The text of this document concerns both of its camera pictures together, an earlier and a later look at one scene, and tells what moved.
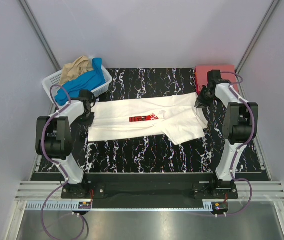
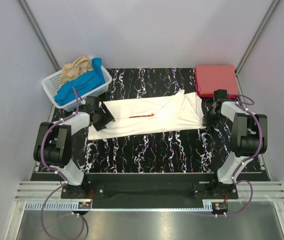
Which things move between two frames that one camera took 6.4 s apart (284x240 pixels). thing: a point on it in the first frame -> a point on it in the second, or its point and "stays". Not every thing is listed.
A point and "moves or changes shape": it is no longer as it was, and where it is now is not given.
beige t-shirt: x=72 y=70 stays
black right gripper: x=203 y=104 -> x=206 y=119
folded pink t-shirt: x=227 y=72 stays
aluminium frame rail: x=40 y=191 stays
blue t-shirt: x=88 y=80 stays
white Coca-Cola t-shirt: x=178 y=116 moves or changes shape
